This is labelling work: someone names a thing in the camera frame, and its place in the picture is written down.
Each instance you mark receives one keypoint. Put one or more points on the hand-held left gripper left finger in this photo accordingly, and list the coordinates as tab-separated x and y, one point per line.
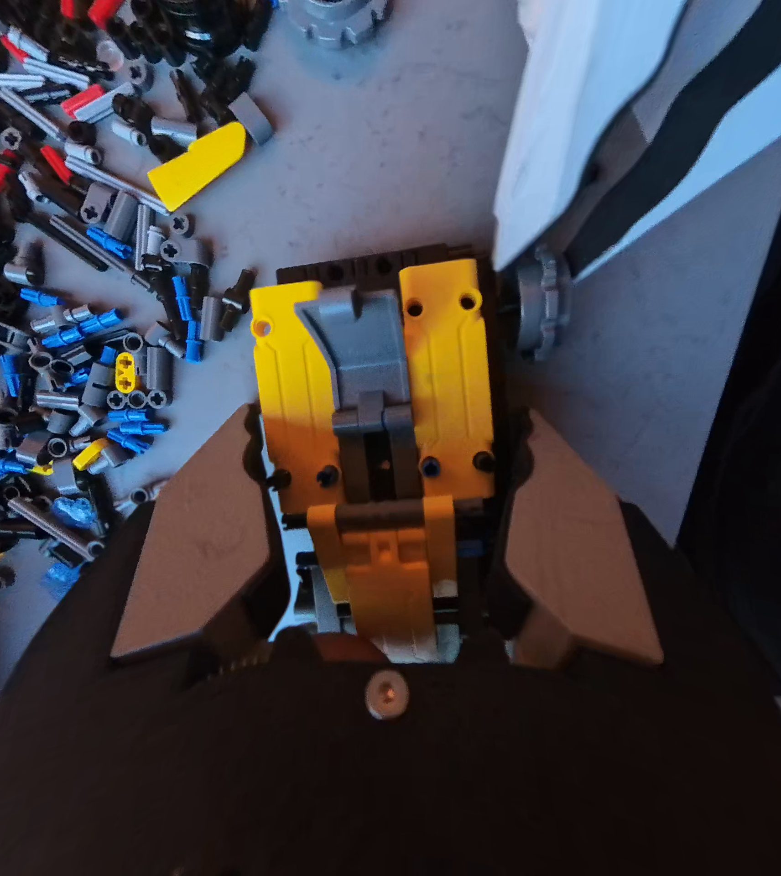
206	540

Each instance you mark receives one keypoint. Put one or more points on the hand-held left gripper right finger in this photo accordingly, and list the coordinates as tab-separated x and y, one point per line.
575	554

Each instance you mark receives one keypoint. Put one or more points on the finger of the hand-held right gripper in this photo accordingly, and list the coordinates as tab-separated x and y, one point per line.
726	185
568	123

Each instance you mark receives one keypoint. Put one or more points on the yellow toy brick vehicle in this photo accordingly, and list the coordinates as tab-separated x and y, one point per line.
445	356

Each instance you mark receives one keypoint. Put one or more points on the grey desk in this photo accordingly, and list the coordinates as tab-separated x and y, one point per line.
377	171

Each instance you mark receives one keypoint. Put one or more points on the pile of small brick parts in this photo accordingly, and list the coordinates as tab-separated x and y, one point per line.
55	308

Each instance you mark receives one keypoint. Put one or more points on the grey wheel hub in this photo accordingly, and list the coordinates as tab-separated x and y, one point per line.
308	24

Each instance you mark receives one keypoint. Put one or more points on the yellow curved panel piece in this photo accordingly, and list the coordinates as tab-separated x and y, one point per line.
202	164

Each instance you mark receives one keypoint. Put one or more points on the black rubber tyre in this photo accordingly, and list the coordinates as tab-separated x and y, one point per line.
212	27

